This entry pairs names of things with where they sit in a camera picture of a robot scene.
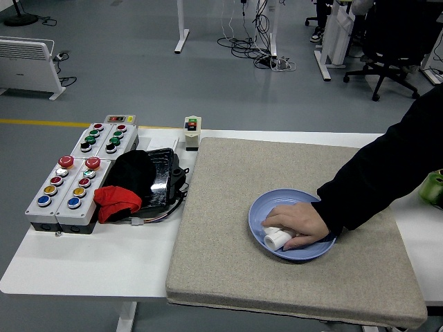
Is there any grey-brown mat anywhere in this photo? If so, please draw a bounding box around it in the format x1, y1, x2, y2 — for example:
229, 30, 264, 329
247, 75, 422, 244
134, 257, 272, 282
165, 136, 429, 329

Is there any wire bundle with white connector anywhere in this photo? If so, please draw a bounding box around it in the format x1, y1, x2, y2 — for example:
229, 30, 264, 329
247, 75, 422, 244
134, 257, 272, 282
130, 188, 190, 228

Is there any black cloth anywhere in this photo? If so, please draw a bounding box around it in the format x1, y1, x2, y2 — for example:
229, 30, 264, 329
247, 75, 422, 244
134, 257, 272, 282
103, 150, 157, 208

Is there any person's hand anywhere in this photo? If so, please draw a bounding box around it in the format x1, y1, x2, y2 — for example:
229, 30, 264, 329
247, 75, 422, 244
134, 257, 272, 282
261, 201, 331, 252

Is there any red cloth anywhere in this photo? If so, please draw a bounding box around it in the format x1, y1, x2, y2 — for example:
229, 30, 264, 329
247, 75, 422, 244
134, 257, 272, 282
93, 185, 143, 224

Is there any white panel heater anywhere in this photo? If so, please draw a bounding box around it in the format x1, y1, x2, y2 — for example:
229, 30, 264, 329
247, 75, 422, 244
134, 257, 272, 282
0, 36, 66, 102

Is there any black round stand base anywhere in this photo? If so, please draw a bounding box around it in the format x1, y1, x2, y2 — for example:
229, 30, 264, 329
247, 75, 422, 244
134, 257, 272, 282
3, 0, 39, 27

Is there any white desk leg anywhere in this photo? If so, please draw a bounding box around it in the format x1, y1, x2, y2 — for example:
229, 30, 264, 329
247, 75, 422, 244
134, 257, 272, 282
268, 0, 280, 58
174, 0, 190, 54

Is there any small grey switch box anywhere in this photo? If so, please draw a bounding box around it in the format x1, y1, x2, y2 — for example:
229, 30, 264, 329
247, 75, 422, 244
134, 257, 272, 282
104, 114, 137, 126

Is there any white paper sheet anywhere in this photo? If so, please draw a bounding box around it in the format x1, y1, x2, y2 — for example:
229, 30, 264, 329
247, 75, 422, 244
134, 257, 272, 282
138, 136, 181, 153

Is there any white desk frame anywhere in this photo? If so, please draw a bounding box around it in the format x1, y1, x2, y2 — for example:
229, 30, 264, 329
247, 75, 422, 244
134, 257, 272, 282
314, 0, 357, 82

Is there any five-button control box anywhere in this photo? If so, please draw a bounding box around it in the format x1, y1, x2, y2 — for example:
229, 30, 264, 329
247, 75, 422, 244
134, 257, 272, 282
55, 156, 114, 235
24, 155, 86, 232

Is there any beige start-stop switch box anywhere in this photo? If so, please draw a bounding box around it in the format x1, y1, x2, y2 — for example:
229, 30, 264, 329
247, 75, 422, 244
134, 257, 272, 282
183, 116, 203, 152

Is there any blue round plate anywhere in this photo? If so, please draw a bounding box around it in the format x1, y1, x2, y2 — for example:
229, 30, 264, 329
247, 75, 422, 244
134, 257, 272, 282
248, 188, 338, 261

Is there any black heater cable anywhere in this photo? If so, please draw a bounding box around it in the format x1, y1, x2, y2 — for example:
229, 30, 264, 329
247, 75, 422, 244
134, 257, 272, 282
54, 51, 78, 87

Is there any person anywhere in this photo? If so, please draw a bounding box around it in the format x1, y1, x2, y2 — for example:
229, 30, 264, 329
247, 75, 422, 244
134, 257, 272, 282
310, 0, 334, 44

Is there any black foot pedal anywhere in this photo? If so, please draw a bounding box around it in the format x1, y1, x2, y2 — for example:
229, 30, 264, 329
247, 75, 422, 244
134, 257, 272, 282
143, 147, 190, 212

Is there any white table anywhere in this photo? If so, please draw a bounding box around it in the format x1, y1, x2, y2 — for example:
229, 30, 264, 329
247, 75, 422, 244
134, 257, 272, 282
0, 126, 443, 332

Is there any four-button control box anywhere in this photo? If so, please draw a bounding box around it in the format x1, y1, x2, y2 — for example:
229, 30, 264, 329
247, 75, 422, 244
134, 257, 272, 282
70, 122, 114, 160
96, 123, 140, 162

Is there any black office chair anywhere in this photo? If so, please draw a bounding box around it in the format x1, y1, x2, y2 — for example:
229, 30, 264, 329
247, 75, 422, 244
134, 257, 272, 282
343, 0, 443, 102

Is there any black cable bundle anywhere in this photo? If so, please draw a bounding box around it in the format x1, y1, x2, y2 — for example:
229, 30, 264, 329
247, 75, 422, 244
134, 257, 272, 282
217, 0, 278, 69

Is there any green plastic object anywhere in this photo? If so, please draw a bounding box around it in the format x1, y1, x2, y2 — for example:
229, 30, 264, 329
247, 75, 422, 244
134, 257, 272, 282
417, 168, 443, 210

